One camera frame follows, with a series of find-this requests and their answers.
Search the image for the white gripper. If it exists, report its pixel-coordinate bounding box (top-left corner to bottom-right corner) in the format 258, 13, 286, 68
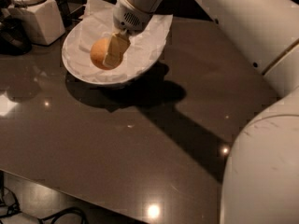
103, 0, 152, 69

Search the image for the dark container behind jar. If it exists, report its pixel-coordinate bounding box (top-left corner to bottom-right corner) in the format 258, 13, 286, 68
55, 0, 72, 27

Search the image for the white crumpled paper sheet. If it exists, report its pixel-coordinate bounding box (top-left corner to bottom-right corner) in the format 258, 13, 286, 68
64, 0, 174, 83

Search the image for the orange fruit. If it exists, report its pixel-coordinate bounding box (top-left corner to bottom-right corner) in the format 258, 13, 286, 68
90, 37, 112, 70

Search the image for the black pan with handle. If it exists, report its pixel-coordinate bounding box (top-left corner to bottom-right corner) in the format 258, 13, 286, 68
0, 8, 32, 56

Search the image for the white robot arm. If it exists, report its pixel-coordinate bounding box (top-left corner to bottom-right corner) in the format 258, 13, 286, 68
148, 0, 299, 224

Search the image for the white oval bowl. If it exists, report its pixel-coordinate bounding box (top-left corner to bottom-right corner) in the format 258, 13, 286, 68
61, 7, 171, 86

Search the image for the black cable on floor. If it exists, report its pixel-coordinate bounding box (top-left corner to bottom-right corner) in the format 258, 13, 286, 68
0, 184, 90, 224

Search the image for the white ceramic jar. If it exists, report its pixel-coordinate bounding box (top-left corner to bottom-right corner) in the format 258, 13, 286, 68
8, 0, 65, 46

